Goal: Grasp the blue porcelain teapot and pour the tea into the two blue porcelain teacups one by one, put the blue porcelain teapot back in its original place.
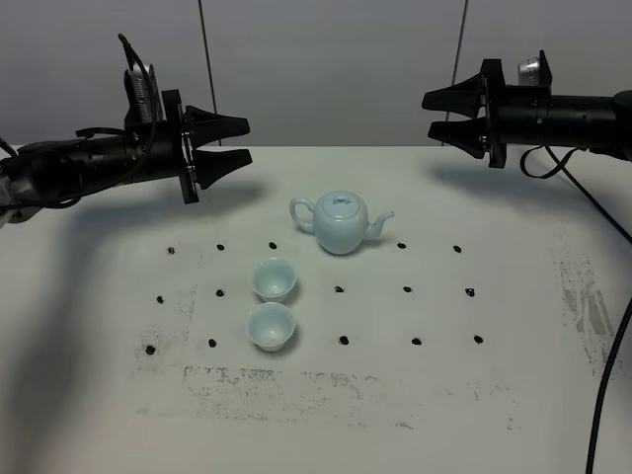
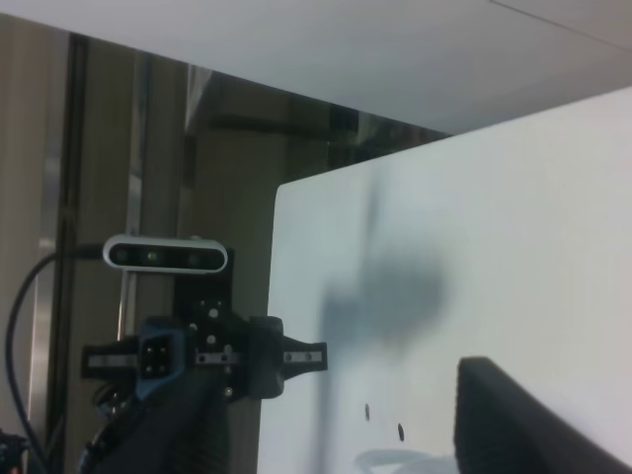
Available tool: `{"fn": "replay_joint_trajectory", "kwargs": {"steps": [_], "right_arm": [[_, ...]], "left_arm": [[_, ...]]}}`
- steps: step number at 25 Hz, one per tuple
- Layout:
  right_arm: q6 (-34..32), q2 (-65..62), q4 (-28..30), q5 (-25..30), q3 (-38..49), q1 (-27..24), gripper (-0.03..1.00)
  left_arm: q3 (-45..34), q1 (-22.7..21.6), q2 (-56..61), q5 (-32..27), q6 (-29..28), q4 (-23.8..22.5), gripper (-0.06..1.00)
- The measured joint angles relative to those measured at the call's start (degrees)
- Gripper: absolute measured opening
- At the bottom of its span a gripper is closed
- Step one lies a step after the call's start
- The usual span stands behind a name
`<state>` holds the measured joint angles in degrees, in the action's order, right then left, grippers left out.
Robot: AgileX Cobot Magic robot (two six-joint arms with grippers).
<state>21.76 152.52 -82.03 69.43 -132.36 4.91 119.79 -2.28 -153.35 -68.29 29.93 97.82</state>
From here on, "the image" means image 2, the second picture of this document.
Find black camera cable left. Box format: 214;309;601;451
4;242;103;474

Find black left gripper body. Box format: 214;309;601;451
81;254;328;400

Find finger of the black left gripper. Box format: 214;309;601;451
135;318;187;400
247;316;284;399

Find silver depth camera left wrist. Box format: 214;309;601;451
102;234;229;275

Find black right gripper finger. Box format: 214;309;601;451
453;357;631;474

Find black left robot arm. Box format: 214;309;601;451
78;253;328;473

